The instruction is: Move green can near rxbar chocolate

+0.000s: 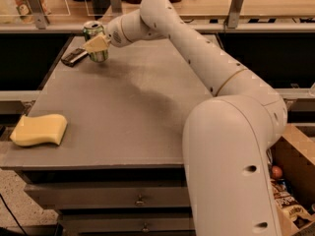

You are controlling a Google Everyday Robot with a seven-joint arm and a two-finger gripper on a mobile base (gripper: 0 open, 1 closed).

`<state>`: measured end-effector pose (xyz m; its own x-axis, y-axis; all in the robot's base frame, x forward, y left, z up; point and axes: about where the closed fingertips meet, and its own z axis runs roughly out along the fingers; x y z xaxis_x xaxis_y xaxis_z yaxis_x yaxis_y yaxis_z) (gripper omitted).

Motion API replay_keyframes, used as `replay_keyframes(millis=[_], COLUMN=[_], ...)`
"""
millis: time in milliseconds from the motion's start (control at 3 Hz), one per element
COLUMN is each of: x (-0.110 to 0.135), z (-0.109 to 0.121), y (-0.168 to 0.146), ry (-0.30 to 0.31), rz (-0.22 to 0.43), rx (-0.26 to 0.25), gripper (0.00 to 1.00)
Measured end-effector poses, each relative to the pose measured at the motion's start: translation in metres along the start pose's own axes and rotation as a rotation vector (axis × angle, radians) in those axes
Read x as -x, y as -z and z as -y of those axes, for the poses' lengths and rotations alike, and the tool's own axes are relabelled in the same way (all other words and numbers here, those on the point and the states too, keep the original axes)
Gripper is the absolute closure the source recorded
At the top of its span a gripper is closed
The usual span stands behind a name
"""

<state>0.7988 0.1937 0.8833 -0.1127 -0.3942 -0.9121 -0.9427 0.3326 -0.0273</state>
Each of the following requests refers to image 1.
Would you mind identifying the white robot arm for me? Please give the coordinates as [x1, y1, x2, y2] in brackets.
[84, 0, 287, 236]

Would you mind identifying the cardboard box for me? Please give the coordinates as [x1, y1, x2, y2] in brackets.
[270, 123, 315, 236]

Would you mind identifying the green soda can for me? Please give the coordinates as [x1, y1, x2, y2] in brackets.
[83, 21, 108, 63]

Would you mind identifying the middle metal bracket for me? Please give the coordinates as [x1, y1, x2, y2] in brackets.
[110, 0, 122, 17]

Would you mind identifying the brown snack bag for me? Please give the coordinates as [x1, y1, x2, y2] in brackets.
[271, 180, 314, 228]

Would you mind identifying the upper grey drawer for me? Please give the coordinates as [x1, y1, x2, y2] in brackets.
[25, 181, 190, 210]

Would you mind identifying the red apple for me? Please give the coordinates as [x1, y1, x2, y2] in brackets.
[271, 165, 284, 180]

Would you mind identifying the grey drawer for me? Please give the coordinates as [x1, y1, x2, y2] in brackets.
[58, 212, 194, 233]
[25, 181, 190, 210]

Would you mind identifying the right metal bracket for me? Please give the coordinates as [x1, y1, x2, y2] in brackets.
[225, 0, 244, 29]

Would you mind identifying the black floor cable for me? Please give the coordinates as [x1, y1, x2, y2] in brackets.
[0, 194, 29, 236]

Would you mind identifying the left metal bracket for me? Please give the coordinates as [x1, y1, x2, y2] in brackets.
[28, 0, 49, 30]

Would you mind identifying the metal bracket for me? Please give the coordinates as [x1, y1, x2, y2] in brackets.
[225, 0, 244, 29]
[110, 0, 122, 17]
[28, 0, 49, 30]

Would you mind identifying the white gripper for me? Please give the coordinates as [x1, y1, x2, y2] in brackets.
[83, 17, 131, 53]

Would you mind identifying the dark rxbar chocolate bar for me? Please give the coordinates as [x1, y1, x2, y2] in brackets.
[61, 48, 89, 67]

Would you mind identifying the lower grey drawer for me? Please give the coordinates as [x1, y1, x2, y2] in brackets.
[58, 212, 194, 233]

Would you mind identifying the yellow sponge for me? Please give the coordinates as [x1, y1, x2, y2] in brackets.
[10, 114, 67, 147]

